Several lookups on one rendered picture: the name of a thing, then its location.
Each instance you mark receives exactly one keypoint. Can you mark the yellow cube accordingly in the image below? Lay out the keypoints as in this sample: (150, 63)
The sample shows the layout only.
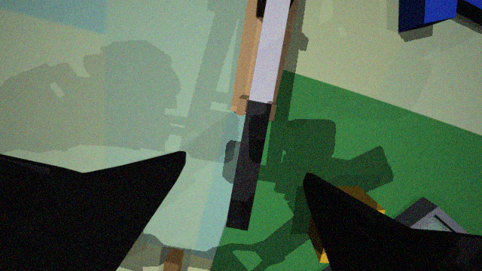
(354, 191)

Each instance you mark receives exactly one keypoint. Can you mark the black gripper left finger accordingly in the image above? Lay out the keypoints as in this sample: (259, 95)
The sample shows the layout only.
(98, 215)

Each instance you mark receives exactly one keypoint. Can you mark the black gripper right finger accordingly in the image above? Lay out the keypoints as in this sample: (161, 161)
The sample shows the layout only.
(356, 237)

